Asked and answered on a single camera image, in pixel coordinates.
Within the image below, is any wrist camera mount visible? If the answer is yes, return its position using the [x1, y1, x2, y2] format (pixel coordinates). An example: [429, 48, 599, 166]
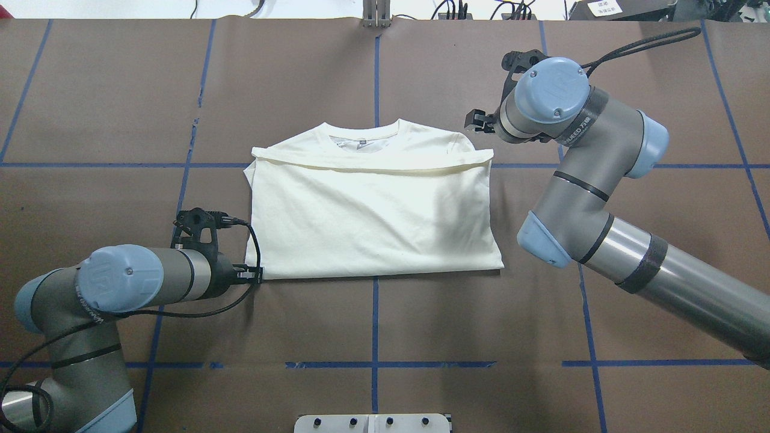
[500, 49, 550, 95]
[170, 207, 235, 250]

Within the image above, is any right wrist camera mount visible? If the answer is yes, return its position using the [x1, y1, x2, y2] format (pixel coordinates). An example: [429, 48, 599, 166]
[500, 49, 550, 95]

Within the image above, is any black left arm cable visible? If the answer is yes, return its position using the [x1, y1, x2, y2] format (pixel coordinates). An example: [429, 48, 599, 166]
[0, 210, 262, 433]

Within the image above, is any cream long-sleeve printed shirt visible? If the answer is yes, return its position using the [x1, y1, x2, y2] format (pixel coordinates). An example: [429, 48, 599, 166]
[243, 120, 504, 280]

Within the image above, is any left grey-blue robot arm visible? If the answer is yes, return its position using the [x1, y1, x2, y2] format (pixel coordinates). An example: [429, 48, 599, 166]
[2, 244, 263, 432]

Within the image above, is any aluminium frame post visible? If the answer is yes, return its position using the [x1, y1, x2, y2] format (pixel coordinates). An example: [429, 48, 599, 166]
[361, 0, 392, 28]

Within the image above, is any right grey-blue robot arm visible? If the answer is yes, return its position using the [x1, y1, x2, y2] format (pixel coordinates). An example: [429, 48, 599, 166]
[466, 49, 768, 368]

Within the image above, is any black box with white label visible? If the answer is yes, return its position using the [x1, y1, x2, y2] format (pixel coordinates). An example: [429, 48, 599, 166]
[567, 1, 677, 22]

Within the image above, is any white pillar with base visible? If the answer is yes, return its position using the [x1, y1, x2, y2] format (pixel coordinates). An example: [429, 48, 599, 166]
[294, 413, 454, 432]

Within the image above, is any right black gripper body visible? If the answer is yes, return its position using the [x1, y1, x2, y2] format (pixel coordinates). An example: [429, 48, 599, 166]
[493, 102, 518, 144]

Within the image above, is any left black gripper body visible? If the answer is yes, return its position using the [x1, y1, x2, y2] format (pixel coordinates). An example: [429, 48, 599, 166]
[210, 256, 248, 296]

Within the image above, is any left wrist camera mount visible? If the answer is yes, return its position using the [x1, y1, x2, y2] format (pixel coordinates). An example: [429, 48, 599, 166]
[170, 207, 235, 250]

